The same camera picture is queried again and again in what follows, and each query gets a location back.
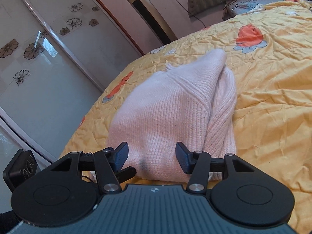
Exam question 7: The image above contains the gold tower fan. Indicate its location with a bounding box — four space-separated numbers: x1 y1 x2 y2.
127 0 178 45

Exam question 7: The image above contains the black fan power cord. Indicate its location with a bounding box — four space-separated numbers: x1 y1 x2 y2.
159 0 207 28

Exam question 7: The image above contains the pink knit sweater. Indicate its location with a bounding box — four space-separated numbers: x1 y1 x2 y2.
106 49 237 182

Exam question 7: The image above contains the floral glass wardrobe door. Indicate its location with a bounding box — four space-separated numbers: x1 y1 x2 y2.
1 0 141 165

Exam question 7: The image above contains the blue grey patterned bedsheet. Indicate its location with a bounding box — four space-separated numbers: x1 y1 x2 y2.
222 0 282 21

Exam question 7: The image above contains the yellow carrot print quilt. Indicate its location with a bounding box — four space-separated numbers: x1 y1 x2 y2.
63 1 311 233

